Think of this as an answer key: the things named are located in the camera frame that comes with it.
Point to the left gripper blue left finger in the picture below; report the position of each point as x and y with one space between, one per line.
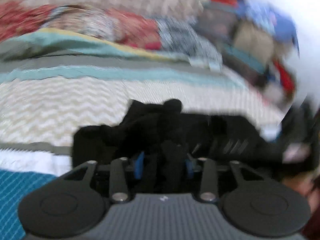
138 166

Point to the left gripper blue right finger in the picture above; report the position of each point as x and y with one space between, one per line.
189 161

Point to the black pants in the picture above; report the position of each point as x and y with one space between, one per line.
166 137

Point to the patterned teal beige bedsheet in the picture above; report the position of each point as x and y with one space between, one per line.
52 83

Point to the red floral patchwork quilt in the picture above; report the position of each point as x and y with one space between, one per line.
125 28

